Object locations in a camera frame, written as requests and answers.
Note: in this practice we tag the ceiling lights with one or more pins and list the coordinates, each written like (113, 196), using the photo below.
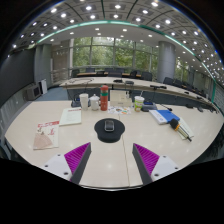
(117, 6)

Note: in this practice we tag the colourful sticker sheet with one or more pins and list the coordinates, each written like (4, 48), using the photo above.
(119, 110)

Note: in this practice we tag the black computer mouse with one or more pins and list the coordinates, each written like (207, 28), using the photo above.
(109, 126)

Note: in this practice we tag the long curved conference desk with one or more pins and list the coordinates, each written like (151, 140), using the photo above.
(100, 81)

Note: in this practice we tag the white standing board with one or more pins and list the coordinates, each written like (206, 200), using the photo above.
(43, 86)

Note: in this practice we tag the red thermos bottle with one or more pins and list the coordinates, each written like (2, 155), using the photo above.
(104, 100)

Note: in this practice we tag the cream desk organizer box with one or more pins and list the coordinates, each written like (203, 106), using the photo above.
(118, 98)

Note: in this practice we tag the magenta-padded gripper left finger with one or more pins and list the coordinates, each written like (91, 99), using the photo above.
(60, 165)

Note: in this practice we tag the dark office chairs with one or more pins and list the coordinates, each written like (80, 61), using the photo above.
(146, 76)

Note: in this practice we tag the black mouse pad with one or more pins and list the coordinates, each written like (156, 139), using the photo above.
(100, 131)

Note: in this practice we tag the white paper cup stack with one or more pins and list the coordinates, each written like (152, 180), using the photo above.
(84, 101)

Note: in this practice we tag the white lidded mug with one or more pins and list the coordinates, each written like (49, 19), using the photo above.
(94, 103)

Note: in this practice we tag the blue and white book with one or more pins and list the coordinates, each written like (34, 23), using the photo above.
(165, 116)

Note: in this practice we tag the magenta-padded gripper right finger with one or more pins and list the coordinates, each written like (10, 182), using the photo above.
(163, 165)

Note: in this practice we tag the grey floor cabinet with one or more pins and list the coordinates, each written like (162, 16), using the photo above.
(33, 92)

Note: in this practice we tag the white green paper cup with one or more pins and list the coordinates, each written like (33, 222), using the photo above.
(139, 105)

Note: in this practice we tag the red and white leaflet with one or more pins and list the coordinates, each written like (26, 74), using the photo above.
(46, 135)

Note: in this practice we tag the white booklet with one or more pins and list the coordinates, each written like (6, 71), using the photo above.
(70, 116)

